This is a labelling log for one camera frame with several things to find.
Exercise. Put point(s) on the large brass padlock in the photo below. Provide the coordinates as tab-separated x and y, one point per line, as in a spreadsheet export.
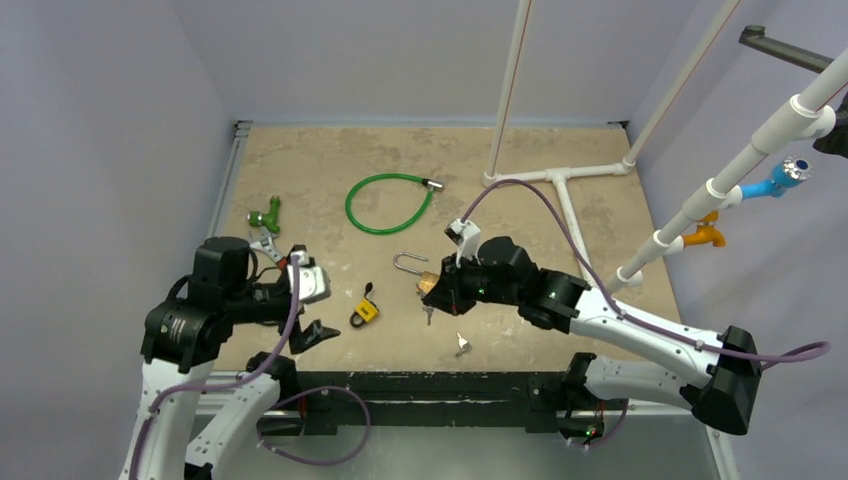
417	272

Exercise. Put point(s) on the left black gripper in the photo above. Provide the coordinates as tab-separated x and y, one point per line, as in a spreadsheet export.
316	330

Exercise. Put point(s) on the small yellow padlock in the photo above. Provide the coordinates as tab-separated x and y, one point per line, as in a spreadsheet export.
366	310

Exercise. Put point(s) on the green hose nozzle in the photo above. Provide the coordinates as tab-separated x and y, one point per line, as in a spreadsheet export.
268	219

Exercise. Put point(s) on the orange faucet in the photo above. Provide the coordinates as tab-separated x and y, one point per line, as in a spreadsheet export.
706	232

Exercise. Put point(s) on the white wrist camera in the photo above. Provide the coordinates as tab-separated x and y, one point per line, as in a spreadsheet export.
466	235
313	281

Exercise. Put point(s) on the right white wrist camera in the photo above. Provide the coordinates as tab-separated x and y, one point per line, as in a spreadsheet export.
466	235

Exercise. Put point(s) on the green cable lock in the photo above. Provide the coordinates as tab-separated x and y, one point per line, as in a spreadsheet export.
411	211

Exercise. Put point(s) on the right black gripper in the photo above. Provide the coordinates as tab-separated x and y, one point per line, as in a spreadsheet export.
448	288

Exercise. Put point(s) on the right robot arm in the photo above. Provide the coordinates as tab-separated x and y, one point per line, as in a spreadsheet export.
714	375

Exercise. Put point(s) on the blue faucet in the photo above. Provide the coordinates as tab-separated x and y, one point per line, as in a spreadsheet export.
788	174

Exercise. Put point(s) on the black overhead bar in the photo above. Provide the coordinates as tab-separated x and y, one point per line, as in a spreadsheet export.
754	37

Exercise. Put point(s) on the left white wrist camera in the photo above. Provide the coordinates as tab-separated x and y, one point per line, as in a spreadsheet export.
313	281

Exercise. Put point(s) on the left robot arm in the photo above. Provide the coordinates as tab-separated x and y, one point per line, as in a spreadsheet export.
185	427

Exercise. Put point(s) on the white pvc pipe frame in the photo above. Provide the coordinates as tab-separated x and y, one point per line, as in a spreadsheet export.
805	115

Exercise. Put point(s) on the red adjustable wrench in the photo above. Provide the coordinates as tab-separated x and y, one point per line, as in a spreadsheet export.
262	240

